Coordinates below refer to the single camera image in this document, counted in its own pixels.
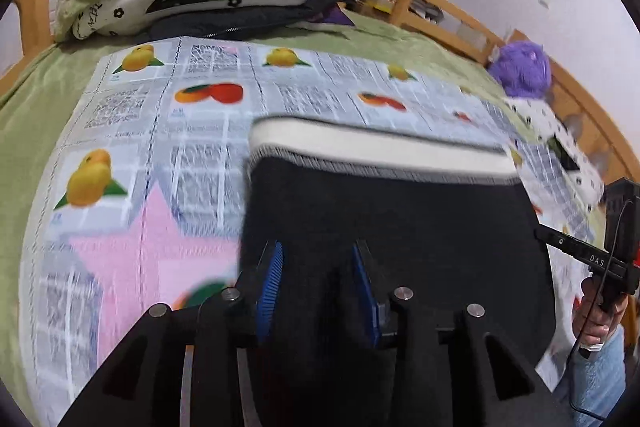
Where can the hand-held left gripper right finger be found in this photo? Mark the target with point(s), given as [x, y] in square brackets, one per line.
[362, 289]

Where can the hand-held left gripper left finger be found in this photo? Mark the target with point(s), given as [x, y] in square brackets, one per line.
[270, 282]

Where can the black pants with white waistband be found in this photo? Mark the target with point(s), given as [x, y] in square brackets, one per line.
[400, 217]

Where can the person's right hand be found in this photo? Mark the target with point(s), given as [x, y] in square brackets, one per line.
[595, 327]

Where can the white pillow with black flowers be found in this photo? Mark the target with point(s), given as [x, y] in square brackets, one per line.
[545, 122]

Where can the person's blue jeans leg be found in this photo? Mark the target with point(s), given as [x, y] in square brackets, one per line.
[595, 382]

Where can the fruit printed sheet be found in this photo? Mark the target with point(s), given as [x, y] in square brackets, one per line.
[200, 132]

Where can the purple plush toy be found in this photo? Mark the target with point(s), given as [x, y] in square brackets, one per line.
[522, 69]

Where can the black zippered garment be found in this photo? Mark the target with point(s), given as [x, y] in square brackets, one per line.
[225, 21]

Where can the purple cloth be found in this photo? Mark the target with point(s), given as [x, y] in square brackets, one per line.
[340, 18]

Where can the green bedsheet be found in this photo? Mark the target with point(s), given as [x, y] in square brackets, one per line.
[30, 132]

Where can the wooden bed frame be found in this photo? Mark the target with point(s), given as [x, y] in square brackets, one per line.
[435, 14]

